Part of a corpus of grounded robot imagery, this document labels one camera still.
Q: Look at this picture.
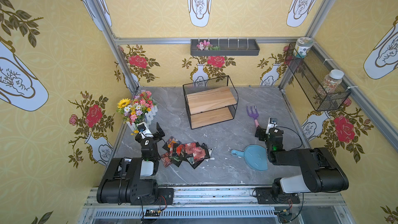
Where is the colourful flower bouquet in planter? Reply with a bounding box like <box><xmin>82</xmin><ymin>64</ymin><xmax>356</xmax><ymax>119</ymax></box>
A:
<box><xmin>117</xmin><ymin>90</ymin><xmax>158</xmax><ymax>134</ymax></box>

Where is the purple garden fork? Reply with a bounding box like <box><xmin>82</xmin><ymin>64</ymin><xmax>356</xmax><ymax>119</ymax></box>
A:
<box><xmin>246</xmin><ymin>105</ymin><xmax>259</xmax><ymax>128</ymax></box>

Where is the orange black tea bag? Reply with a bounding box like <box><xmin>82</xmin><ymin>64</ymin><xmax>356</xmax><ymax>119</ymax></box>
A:
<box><xmin>162</xmin><ymin>136</ymin><xmax>181</xmax><ymax>151</ymax></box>

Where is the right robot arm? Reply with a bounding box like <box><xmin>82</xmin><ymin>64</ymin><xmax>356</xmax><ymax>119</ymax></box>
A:
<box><xmin>255</xmin><ymin>126</ymin><xmax>349</xmax><ymax>204</ymax></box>

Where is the small circuit board left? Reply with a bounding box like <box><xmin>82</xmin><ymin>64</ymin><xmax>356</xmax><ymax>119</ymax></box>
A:
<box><xmin>145</xmin><ymin>208</ymin><xmax>162</xmax><ymax>218</ymax></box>

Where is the white green lidded jar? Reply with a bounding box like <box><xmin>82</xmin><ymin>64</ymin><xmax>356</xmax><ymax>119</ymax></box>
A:
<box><xmin>292</xmin><ymin>37</ymin><xmax>314</xmax><ymax>58</ymax></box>

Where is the black wire two-tier shelf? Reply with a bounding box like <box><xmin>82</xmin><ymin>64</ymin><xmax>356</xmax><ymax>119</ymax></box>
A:
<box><xmin>182</xmin><ymin>75</ymin><xmax>239</xmax><ymax>129</ymax></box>

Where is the black wire wall basket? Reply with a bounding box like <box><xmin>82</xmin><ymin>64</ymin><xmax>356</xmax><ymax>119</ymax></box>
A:
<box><xmin>285</xmin><ymin>43</ymin><xmax>351</xmax><ymax>112</ymax></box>

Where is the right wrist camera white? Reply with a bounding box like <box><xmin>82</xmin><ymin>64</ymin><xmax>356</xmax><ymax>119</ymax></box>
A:
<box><xmin>266</xmin><ymin>118</ymin><xmax>277</xmax><ymax>134</ymax></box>

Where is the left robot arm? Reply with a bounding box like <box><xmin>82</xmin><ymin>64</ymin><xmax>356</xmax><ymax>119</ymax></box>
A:
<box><xmin>96</xmin><ymin>123</ymin><xmax>174</xmax><ymax>205</ymax></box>

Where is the grey wall tray shelf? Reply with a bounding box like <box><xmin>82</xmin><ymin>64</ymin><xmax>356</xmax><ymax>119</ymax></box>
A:
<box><xmin>190</xmin><ymin>38</ymin><xmax>260</xmax><ymax>57</ymax></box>

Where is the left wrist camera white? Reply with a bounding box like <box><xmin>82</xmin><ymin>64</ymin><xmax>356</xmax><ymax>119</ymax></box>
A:
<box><xmin>137</xmin><ymin>122</ymin><xmax>153</xmax><ymax>139</ymax></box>

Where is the light blue dustpan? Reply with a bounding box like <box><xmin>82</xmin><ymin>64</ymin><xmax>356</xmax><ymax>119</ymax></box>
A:
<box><xmin>231</xmin><ymin>145</ymin><xmax>268</xmax><ymax>171</ymax></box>

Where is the small circuit board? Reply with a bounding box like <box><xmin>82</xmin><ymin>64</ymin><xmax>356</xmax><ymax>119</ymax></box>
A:
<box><xmin>145</xmin><ymin>208</ymin><xmax>162</xmax><ymax>218</ymax></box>
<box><xmin>274</xmin><ymin>211</ymin><xmax>292</xmax><ymax>224</ymax></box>

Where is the clear jar with candies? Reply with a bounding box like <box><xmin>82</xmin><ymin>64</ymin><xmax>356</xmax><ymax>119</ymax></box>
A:
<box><xmin>317</xmin><ymin>69</ymin><xmax>345</xmax><ymax>95</ymax></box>

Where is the small circuit board right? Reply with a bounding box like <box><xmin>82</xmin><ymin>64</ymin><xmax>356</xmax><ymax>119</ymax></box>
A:
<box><xmin>274</xmin><ymin>211</ymin><xmax>292</xmax><ymax>224</ymax></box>

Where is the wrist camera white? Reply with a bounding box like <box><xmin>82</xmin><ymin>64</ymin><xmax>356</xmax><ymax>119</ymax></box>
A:
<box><xmin>137</xmin><ymin>122</ymin><xmax>153</xmax><ymax>139</ymax></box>
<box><xmin>266</xmin><ymin>118</ymin><xmax>277</xmax><ymax>134</ymax></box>

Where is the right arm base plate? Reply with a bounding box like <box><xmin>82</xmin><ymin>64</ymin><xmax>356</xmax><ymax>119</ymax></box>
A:
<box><xmin>253</xmin><ymin>187</ymin><xmax>301</xmax><ymax>204</ymax></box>

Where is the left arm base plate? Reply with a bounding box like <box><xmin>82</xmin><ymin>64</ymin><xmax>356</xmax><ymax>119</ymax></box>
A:
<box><xmin>155</xmin><ymin>188</ymin><xmax>174</xmax><ymax>206</ymax></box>

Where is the red black tea bag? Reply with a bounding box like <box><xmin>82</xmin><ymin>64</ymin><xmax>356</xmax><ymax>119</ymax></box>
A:
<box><xmin>160</xmin><ymin>152</ymin><xmax>172</xmax><ymax>168</ymax></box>

